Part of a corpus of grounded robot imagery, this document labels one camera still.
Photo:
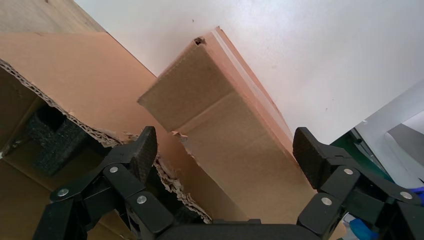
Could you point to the small cardboard box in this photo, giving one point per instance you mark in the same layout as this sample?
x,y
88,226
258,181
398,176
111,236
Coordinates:
x,y
225,132

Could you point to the large open cardboard box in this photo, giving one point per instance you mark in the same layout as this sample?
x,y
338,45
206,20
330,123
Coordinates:
x,y
82,76

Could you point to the dark grey foam block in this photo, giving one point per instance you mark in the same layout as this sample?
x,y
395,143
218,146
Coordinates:
x,y
56,142

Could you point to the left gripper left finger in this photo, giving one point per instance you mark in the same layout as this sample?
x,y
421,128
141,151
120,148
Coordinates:
x,y
126,185

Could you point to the blue plastic part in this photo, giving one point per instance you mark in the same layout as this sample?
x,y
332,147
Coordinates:
x,y
362,230

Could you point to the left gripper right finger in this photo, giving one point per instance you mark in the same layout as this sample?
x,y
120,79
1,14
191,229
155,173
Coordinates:
x,y
334,179

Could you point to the white robot base body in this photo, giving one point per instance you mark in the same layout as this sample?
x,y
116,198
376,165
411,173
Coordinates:
x,y
410,155

